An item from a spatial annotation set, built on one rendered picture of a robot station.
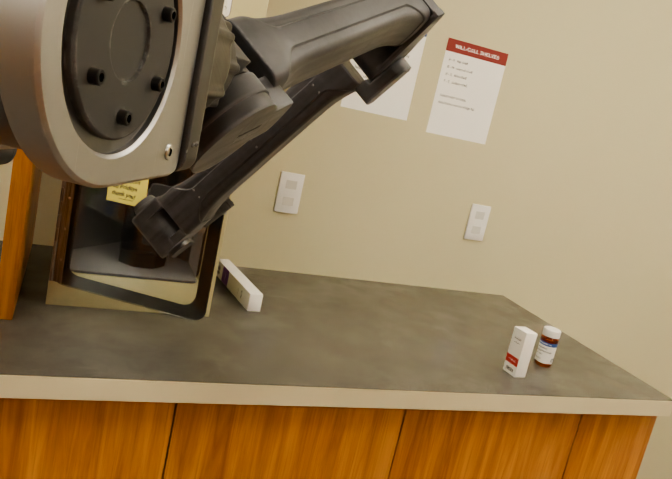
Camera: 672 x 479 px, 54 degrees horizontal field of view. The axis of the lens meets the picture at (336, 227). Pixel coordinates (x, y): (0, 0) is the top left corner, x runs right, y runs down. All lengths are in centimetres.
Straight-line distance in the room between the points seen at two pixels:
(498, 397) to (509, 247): 90
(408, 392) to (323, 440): 19
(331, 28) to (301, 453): 91
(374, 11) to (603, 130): 175
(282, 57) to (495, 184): 166
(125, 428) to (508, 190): 141
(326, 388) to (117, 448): 37
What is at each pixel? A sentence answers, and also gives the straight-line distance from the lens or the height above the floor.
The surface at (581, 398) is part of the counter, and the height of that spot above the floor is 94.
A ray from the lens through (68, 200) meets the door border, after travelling 132.
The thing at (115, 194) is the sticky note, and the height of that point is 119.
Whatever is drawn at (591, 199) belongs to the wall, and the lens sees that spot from 238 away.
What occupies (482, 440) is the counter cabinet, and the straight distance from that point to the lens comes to 150.
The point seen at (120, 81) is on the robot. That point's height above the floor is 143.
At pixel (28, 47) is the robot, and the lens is 23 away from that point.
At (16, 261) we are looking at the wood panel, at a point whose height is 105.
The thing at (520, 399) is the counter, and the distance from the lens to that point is 146.
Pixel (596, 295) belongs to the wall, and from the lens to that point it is 253.
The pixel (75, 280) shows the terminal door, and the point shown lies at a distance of 135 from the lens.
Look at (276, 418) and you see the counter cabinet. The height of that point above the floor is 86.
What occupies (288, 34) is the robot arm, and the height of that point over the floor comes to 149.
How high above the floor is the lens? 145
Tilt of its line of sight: 11 degrees down
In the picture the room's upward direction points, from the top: 13 degrees clockwise
